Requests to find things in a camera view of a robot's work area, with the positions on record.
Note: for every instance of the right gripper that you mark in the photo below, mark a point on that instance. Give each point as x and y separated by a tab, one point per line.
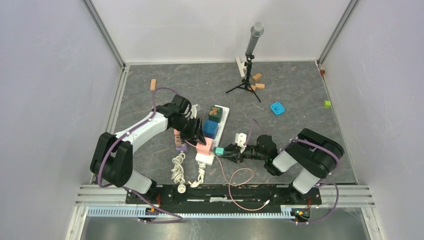
235	152

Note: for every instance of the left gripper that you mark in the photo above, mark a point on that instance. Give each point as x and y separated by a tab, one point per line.
195	135

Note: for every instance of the pink cube socket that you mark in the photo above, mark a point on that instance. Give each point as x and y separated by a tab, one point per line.
205	149

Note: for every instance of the blue cube socket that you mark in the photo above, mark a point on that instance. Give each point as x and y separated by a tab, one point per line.
210	129

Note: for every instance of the teal plug adapter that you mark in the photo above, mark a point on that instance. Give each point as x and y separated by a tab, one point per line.
219	151

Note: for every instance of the purple USB power strip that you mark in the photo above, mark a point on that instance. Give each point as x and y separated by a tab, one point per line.
184	147

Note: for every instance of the white multicolour power strip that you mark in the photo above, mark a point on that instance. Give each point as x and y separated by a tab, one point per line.
208	159

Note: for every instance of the brown charger plug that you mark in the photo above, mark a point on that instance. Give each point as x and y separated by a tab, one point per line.
178	141

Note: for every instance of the dark green cube socket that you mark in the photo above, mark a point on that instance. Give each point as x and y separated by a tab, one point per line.
215	114

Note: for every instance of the blue adapter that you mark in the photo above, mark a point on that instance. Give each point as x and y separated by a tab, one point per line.
277	108

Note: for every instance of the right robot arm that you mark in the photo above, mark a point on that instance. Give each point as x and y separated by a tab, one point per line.
318	156

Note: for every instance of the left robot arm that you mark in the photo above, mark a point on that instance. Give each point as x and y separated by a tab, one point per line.
113	156

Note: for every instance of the black tripod stand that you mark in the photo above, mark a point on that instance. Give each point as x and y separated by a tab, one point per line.
245	82

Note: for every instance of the lower wooden block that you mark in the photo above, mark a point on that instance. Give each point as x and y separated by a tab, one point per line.
260	86

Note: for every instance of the wooden block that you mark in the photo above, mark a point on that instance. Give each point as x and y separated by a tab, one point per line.
153	84
260	86
257	77

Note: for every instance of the left wooden block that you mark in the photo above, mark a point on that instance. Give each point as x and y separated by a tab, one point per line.
153	84

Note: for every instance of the upper wooden block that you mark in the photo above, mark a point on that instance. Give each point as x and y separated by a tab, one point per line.
257	77

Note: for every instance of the small green cube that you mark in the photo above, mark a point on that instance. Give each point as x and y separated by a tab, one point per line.
327	104

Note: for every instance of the grey microphone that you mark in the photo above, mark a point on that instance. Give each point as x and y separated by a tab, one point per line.
256	32

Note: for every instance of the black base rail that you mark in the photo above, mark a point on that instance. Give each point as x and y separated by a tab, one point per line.
222	199

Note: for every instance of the white bracket piece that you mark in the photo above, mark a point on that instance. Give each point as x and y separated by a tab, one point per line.
242	67

